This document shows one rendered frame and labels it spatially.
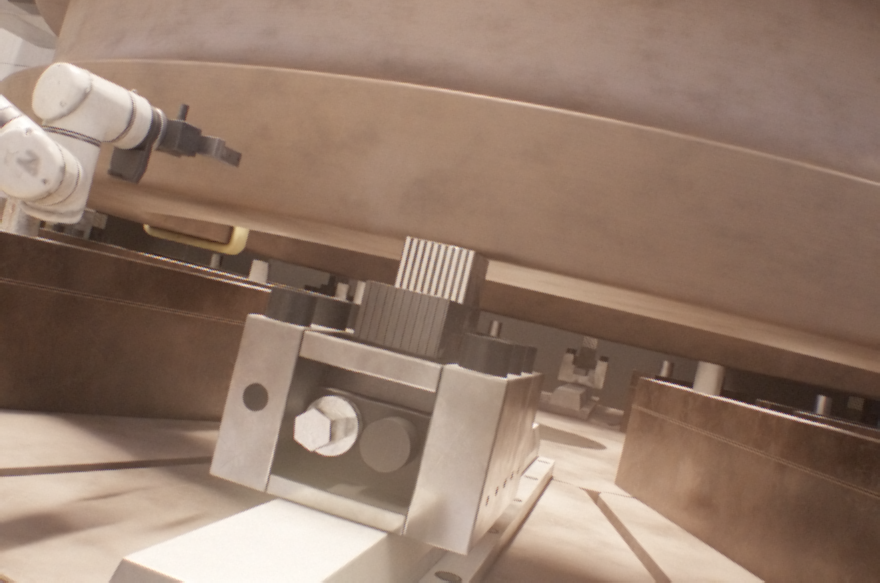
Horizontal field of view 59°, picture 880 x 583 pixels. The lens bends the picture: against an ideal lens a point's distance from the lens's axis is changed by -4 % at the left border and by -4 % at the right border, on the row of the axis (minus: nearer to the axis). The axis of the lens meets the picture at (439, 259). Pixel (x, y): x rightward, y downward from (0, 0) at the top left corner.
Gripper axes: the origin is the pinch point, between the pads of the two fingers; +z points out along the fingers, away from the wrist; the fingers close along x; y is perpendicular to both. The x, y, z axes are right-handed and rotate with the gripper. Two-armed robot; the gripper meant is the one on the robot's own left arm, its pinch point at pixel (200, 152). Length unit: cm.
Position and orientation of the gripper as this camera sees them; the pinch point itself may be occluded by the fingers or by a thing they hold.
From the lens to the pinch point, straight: 147.1
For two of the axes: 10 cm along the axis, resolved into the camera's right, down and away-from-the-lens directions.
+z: 3.8, 1.5, 9.1
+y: 2.3, -9.7, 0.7
